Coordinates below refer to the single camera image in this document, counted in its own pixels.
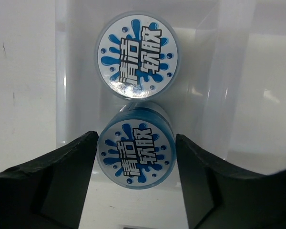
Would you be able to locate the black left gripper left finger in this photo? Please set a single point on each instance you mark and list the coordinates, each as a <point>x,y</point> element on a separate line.
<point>48,192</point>

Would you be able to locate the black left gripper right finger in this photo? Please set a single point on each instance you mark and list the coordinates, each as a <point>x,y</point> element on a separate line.
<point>220,195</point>

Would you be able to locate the blue cleaning gel jar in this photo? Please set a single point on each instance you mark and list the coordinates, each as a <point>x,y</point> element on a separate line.
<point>136,149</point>
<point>138,55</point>

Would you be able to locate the clear three-compartment plastic organizer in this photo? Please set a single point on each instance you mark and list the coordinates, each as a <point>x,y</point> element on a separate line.
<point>227,105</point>

